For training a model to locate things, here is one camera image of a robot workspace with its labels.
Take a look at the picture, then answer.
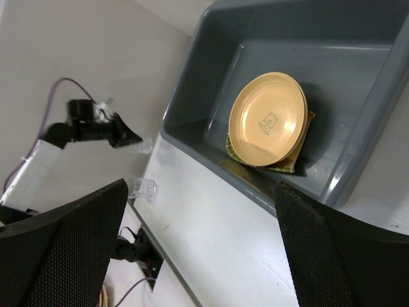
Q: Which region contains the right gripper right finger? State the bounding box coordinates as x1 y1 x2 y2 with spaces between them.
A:
274 182 408 306

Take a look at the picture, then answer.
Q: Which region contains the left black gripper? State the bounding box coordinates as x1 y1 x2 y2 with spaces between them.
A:
66 99 143 148

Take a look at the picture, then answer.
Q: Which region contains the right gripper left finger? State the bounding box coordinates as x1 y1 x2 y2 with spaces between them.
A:
1 179 128 306

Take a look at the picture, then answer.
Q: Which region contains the clear plastic cup front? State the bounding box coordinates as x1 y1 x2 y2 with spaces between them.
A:
125 175 157 200

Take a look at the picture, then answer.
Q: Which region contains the clear plastic cup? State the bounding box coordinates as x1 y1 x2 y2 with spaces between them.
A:
136 136 153 155
125 175 157 200

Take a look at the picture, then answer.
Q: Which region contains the woven bamboo tray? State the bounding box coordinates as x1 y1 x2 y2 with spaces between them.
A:
225 111 315 174

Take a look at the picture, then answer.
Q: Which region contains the tan plastic plate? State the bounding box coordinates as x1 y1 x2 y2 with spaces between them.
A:
288 77 309 160
228 72 305 166

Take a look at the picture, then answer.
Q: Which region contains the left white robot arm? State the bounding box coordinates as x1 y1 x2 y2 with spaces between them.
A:
1 100 143 225

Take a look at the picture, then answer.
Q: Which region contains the grey plastic bin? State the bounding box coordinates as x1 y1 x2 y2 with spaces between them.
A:
161 1 408 214

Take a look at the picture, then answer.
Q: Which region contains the aluminium table edge rail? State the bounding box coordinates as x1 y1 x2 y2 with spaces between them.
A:
130 198 205 307

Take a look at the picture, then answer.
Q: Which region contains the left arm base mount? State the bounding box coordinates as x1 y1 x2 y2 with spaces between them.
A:
111 226 164 290

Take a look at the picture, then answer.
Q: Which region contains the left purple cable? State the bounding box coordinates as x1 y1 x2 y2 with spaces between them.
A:
2 77 93 189

